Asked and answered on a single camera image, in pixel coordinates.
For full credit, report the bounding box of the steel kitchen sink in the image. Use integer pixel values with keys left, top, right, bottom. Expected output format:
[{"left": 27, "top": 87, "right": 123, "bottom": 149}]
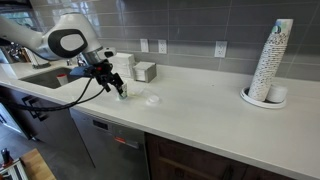
[{"left": 19, "top": 66, "right": 91, "bottom": 90}]

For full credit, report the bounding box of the stainless steel dishwasher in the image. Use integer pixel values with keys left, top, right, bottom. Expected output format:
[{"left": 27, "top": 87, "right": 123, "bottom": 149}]
[{"left": 69, "top": 108, "right": 151, "bottom": 180}]

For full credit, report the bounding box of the paper towel roll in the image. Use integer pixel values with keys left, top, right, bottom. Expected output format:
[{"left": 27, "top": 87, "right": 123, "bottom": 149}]
[{"left": 24, "top": 48, "right": 52, "bottom": 70}]

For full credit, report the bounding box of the white wall outlet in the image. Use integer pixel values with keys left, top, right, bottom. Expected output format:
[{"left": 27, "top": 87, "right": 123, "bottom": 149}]
[
  {"left": 214, "top": 40, "right": 228, "bottom": 59},
  {"left": 157, "top": 39, "right": 168, "bottom": 55}
]

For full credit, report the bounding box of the red and black tool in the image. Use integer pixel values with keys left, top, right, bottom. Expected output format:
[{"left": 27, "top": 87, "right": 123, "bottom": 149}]
[{"left": 0, "top": 148, "right": 16, "bottom": 169}]

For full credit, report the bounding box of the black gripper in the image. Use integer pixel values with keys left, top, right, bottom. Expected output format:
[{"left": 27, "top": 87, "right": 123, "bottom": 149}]
[{"left": 90, "top": 59, "right": 127, "bottom": 98}]

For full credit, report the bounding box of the light wooden table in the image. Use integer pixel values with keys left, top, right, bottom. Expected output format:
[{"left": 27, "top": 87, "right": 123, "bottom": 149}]
[{"left": 19, "top": 148, "right": 58, "bottom": 180}]

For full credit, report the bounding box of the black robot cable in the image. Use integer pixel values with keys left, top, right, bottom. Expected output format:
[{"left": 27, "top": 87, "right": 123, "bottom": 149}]
[{"left": 0, "top": 76, "right": 106, "bottom": 113}]

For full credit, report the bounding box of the white plastic cup lid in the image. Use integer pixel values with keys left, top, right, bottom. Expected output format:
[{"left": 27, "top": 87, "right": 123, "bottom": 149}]
[{"left": 145, "top": 94, "right": 161, "bottom": 107}]

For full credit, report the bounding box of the white paper towel stack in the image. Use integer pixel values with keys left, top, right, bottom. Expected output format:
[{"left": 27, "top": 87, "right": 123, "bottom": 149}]
[{"left": 108, "top": 52, "right": 136, "bottom": 80}]

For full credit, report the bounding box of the red-rimmed white cup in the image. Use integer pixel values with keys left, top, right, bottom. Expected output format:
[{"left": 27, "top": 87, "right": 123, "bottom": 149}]
[{"left": 55, "top": 73, "right": 69, "bottom": 87}]

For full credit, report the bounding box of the white round tray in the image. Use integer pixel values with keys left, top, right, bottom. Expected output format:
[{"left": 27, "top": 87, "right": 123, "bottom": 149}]
[{"left": 239, "top": 86, "right": 288, "bottom": 110}]

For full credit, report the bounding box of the dark cabinet with black handles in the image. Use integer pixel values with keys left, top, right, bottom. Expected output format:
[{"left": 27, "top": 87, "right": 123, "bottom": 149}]
[{"left": 0, "top": 85, "right": 96, "bottom": 168}]

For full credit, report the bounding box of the tall stack of paper cups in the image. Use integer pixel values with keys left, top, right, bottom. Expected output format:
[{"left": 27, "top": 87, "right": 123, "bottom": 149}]
[{"left": 248, "top": 18, "right": 294, "bottom": 102}]

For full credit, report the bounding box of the dark countertop appliance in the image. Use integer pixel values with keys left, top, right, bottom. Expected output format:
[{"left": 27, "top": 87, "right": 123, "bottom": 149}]
[{"left": 0, "top": 41, "right": 31, "bottom": 64}]

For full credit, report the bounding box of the stack of white lids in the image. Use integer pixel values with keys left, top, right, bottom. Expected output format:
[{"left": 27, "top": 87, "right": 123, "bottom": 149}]
[{"left": 266, "top": 84, "right": 289, "bottom": 104}]

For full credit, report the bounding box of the metal napkin holder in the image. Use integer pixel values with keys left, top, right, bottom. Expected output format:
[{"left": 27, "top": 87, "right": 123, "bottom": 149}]
[{"left": 132, "top": 61, "right": 158, "bottom": 84}]

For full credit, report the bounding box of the brown wooden cabinet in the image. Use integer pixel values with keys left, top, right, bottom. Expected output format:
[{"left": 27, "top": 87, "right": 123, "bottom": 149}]
[{"left": 144, "top": 132, "right": 298, "bottom": 180}]

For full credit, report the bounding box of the white wall switch plate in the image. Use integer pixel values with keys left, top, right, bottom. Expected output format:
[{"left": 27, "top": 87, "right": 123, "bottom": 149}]
[{"left": 139, "top": 38, "right": 150, "bottom": 54}]

